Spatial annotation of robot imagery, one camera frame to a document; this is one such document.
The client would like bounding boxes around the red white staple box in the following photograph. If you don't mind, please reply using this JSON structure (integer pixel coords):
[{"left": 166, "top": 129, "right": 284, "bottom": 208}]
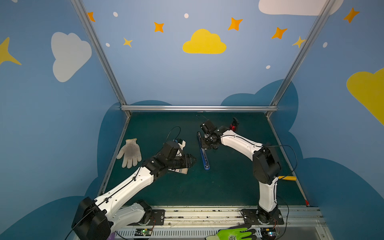
[{"left": 169, "top": 168, "right": 188, "bottom": 175}]

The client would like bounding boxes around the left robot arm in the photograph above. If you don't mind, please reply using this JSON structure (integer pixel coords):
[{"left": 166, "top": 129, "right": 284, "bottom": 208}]
[{"left": 71, "top": 139, "right": 197, "bottom": 240}]

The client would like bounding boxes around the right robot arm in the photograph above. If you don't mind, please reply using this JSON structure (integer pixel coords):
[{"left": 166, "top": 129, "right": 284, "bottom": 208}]
[{"left": 200, "top": 120, "right": 282, "bottom": 225}]

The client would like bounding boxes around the red spray bottle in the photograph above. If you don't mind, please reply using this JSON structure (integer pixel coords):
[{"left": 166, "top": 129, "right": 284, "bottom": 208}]
[{"left": 229, "top": 118, "right": 240, "bottom": 132}]

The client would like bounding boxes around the white knit glove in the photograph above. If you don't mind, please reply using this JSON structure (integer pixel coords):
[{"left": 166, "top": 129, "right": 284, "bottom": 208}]
[{"left": 117, "top": 138, "right": 142, "bottom": 169}]

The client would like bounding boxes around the yellow plastic scoop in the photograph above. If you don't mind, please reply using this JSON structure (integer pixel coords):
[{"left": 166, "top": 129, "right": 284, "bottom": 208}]
[{"left": 279, "top": 176, "right": 297, "bottom": 181}]

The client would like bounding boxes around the green black work glove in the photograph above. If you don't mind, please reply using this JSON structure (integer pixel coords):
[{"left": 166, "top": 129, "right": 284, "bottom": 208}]
[{"left": 205, "top": 224, "right": 258, "bottom": 240}]

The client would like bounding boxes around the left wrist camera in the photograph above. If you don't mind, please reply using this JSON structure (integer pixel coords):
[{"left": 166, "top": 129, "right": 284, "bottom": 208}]
[{"left": 175, "top": 139, "right": 186, "bottom": 157}]

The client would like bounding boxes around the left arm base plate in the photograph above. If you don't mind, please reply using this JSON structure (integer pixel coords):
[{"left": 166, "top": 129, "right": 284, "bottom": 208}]
[{"left": 130, "top": 209, "right": 166, "bottom": 226}]

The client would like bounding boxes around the aluminium rail frame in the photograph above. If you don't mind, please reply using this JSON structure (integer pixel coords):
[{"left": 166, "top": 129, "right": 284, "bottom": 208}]
[{"left": 70, "top": 0, "right": 337, "bottom": 118}]

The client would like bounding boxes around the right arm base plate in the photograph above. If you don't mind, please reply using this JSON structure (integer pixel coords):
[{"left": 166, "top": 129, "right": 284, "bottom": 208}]
[{"left": 240, "top": 208, "right": 284, "bottom": 225}]

